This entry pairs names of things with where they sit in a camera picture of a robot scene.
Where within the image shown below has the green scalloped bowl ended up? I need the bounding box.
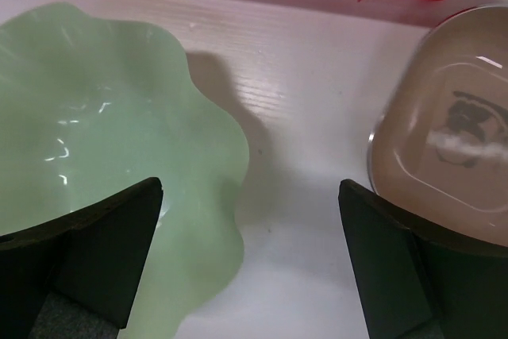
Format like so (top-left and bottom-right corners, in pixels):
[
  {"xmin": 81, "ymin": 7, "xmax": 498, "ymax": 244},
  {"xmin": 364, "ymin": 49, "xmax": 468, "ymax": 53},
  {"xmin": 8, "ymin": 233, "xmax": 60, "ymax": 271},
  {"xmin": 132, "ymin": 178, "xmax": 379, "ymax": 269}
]
[{"xmin": 1, "ymin": 3, "xmax": 249, "ymax": 323}]

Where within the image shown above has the brown square plate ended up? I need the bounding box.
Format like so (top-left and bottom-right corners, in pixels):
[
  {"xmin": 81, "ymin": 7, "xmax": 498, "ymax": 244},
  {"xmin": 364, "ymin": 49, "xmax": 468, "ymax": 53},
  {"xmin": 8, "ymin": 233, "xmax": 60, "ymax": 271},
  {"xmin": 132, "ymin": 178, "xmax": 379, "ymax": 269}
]
[{"xmin": 368, "ymin": 6, "xmax": 507, "ymax": 245}]

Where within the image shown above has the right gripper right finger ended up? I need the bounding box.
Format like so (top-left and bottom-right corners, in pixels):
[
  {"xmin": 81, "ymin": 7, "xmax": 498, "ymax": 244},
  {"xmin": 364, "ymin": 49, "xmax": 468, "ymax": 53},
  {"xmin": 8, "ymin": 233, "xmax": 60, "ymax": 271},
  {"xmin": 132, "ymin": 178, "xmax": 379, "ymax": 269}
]
[{"xmin": 338, "ymin": 179, "xmax": 507, "ymax": 338}]

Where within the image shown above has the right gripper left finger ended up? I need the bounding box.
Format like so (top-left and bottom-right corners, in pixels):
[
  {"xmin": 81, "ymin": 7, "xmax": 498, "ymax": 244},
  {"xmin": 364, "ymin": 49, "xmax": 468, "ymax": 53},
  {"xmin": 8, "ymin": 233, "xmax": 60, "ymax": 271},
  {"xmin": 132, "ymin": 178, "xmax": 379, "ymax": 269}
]
[{"xmin": 1, "ymin": 177, "xmax": 163, "ymax": 338}]

